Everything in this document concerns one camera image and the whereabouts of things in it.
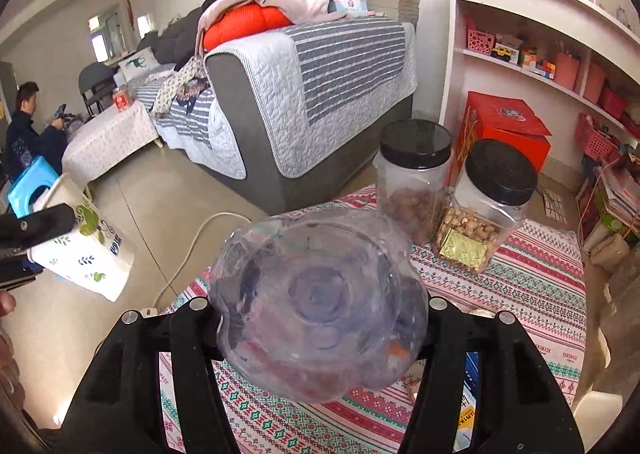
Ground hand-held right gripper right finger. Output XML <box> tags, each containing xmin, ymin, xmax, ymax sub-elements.
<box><xmin>400</xmin><ymin>298</ymin><xmax>586</xmax><ymax>454</ymax></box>

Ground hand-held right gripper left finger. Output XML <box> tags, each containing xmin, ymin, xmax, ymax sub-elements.
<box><xmin>52</xmin><ymin>297</ymin><xmax>238</xmax><ymax>454</ymax></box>

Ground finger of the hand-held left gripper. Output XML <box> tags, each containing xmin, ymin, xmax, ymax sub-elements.
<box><xmin>0</xmin><ymin>204</ymin><xmax>76</xmax><ymax>251</ymax></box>
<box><xmin>0</xmin><ymin>254</ymin><xmax>44</xmax><ymax>291</ymax></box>

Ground crushed clear plastic bottle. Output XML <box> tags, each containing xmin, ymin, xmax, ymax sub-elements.
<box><xmin>207</xmin><ymin>209</ymin><xmax>431</xmax><ymax>405</ymax></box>

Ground blue plastic stool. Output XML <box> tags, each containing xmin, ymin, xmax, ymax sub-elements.
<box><xmin>7</xmin><ymin>156</ymin><xmax>61</xmax><ymax>215</ymax></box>

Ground blue yellow packet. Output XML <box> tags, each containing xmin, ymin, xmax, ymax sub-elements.
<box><xmin>452</xmin><ymin>351</ymin><xmax>481</xmax><ymax>445</ymax></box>

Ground patterned red green tablecloth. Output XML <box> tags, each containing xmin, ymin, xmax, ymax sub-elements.
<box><xmin>160</xmin><ymin>184</ymin><xmax>588</xmax><ymax>454</ymax></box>

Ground white dotted table cloth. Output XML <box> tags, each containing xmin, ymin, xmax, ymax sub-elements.
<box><xmin>62</xmin><ymin>101</ymin><xmax>161</xmax><ymax>187</ymax></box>

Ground clear jar of peanuts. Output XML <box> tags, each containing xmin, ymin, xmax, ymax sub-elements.
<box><xmin>434</xmin><ymin>139</ymin><xmax>538</xmax><ymax>275</ymax></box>

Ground clear jar of walnuts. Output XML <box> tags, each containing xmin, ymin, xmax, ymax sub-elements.
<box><xmin>374</xmin><ymin>119</ymin><xmax>453</xmax><ymax>246</ymax></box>

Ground dark folding chair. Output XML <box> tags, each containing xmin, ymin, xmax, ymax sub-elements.
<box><xmin>78</xmin><ymin>63</ymin><xmax>118</xmax><ymax>117</ymax></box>

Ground beige bag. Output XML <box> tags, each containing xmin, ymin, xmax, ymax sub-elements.
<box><xmin>585</xmin><ymin>231</ymin><xmax>631</xmax><ymax>275</ymax></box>

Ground white deer print cushion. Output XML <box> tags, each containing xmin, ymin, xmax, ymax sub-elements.
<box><xmin>118</xmin><ymin>48</ymin><xmax>160</xmax><ymax>80</ymax></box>

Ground striped quilted seat cover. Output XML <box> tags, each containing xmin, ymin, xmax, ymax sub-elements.
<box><xmin>135</xmin><ymin>79</ymin><xmax>248</xmax><ymax>180</ymax></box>

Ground grey sofa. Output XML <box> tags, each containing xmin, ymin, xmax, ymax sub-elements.
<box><xmin>135</xmin><ymin>9</ymin><xmax>416</xmax><ymax>215</ymax></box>

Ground red cardboard box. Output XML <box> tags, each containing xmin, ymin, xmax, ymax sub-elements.
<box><xmin>457</xmin><ymin>91</ymin><xmax>552</xmax><ymax>185</ymax></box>

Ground tied stack of papers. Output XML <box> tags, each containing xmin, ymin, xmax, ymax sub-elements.
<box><xmin>595</xmin><ymin>154</ymin><xmax>640</xmax><ymax>235</ymax></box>

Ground large pink plastic basket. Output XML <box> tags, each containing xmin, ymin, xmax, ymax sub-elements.
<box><xmin>575</xmin><ymin>114</ymin><xmax>621</xmax><ymax>162</ymax></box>

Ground grey striped quilted sofa cover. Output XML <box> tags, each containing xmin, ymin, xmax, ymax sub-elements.
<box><xmin>207</xmin><ymin>19</ymin><xmax>418</xmax><ymax>180</ymax></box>

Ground colourful toy blocks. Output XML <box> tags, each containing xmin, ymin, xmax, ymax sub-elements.
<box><xmin>520</xmin><ymin>49</ymin><xmax>556</xmax><ymax>80</ymax></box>

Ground red plastic basket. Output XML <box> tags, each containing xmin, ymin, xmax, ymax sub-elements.
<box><xmin>597</xmin><ymin>86</ymin><xmax>628</xmax><ymax>120</ymax></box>

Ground yellow toy car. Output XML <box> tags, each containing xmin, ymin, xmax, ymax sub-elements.
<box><xmin>490</xmin><ymin>44</ymin><xmax>518</xmax><ymax>65</ymax></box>

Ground orange cushion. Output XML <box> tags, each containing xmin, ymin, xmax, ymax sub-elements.
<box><xmin>202</xmin><ymin>4</ymin><xmax>293</xmax><ymax>51</ymax></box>

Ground pink container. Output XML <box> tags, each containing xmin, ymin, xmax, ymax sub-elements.
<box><xmin>552</xmin><ymin>51</ymin><xmax>581</xmax><ymax>92</ymax></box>
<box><xmin>582</xmin><ymin>61</ymin><xmax>608</xmax><ymax>105</ymax></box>

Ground pink lattice basket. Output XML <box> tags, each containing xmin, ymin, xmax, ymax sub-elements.
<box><xmin>466</xmin><ymin>16</ymin><xmax>496</xmax><ymax>55</ymax></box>

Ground light blue packet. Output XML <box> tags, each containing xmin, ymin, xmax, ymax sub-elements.
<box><xmin>330</xmin><ymin>0</ymin><xmax>368</xmax><ymax>17</ymax></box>

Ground white cable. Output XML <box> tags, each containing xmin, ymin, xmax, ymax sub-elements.
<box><xmin>152</xmin><ymin>211</ymin><xmax>251</xmax><ymax>310</ymax></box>

